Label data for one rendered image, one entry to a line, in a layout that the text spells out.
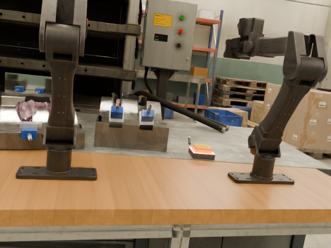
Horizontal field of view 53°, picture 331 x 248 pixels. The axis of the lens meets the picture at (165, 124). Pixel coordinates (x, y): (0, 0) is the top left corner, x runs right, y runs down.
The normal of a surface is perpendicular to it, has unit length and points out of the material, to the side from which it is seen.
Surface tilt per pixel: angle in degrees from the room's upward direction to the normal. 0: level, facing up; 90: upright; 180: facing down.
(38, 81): 90
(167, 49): 90
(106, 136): 90
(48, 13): 63
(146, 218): 90
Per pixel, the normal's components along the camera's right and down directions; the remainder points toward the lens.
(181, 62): 0.13, 0.20
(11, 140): 0.42, 0.22
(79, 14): 0.26, -0.25
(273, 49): -0.97, -0.01
